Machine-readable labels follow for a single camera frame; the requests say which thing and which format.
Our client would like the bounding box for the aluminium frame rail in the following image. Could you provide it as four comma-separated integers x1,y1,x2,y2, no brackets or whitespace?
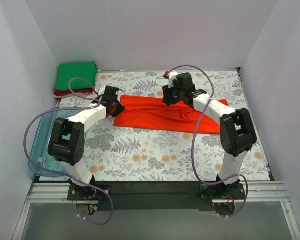
14,181,300,240

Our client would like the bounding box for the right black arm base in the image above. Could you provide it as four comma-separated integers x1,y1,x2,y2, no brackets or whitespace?
195,184,246,201

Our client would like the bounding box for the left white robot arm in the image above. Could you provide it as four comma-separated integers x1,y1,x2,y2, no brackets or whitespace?
48,85,125,200

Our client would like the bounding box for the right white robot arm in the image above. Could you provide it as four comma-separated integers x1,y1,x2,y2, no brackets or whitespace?
162,71,257,199

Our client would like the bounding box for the folded green t-shirt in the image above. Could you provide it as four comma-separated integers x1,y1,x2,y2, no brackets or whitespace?
54,61,99,92

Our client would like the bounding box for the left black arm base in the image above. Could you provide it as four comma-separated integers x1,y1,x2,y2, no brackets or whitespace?
67,184,108,201

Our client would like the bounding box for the folded pink t-shirt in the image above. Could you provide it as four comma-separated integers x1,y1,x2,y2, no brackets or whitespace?
53,91,89,99

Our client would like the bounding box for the floral patterned table mat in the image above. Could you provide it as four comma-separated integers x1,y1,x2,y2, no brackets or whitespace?
58,70,269,182

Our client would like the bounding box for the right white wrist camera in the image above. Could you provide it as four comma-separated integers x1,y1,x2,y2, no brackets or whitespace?
163,70,179,88

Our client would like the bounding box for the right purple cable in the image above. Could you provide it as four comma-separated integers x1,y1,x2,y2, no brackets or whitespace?
168,65,249,219

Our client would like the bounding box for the clear teal plastic bin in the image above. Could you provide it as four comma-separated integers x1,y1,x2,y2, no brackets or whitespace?
28,107,81,178

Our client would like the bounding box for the orange t-shirt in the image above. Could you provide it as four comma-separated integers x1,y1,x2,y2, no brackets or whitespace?
113,94,229,135

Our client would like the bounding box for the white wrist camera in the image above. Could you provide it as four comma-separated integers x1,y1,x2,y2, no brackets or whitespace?
163,70,179,88
97,85,107,96

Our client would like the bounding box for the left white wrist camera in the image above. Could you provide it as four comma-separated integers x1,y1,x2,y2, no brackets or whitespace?
97,85,107,96

